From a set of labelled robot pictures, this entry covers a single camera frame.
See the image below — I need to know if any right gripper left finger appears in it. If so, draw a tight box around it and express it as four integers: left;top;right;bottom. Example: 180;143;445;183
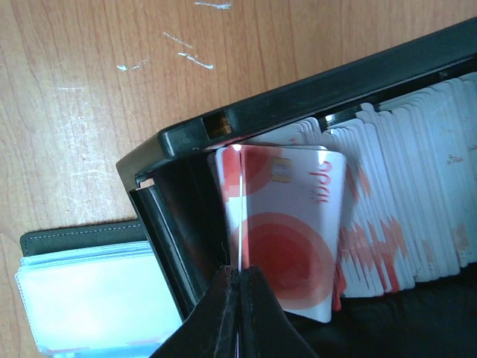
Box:
151;266;239;357

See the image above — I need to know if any red white card stack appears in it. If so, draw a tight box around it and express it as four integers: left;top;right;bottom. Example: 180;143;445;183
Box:
243;73;476;311

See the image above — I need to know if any black leather card holder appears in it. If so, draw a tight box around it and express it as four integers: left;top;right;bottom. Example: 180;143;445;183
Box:
15;220;183;357

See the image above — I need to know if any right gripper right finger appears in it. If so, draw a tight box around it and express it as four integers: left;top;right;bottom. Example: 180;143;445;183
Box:
238;266;317;357

